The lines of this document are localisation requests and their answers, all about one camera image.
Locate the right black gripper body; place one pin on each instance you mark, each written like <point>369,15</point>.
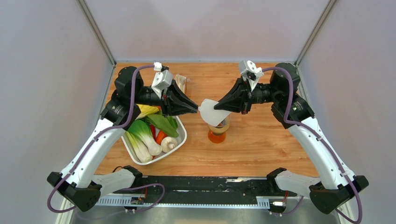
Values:
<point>262,93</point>

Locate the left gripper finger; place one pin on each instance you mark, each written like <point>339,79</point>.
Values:
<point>175,92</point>
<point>180,107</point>

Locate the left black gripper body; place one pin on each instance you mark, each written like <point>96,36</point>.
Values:
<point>149,96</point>

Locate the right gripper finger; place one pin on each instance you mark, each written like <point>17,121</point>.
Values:
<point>230,105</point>
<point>235,95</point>

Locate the white paper coffee filter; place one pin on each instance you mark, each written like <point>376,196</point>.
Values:
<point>209,115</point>

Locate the orange glass carafe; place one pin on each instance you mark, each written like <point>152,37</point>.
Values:
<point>216,137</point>

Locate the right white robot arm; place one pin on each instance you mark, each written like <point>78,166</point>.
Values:
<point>336,182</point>

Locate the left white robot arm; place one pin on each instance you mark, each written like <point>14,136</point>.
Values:
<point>77,182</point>

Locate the yellow napa cabbage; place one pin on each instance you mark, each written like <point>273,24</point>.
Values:
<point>147,110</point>

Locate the green leafy vegetable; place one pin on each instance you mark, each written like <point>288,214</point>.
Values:
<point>163,124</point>

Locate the red chili pepper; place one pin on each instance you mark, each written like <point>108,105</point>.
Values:
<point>153,131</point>

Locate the orange carrot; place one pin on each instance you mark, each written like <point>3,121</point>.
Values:
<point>160,136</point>

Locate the green bok choy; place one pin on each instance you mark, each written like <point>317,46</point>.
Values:
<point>142,131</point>

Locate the white mushroom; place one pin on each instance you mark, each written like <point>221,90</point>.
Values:
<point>168,144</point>

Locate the white vegetable tray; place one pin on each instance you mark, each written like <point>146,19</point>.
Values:
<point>181,139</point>

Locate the pale bok choy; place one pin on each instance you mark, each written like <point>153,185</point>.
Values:
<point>139,148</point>

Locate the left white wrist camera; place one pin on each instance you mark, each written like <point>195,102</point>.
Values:
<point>162,79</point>

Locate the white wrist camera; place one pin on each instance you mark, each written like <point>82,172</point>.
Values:
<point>250,72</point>
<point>162,79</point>

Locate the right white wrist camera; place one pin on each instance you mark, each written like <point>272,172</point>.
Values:
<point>250,72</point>

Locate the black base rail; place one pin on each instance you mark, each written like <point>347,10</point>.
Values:
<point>206,189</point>

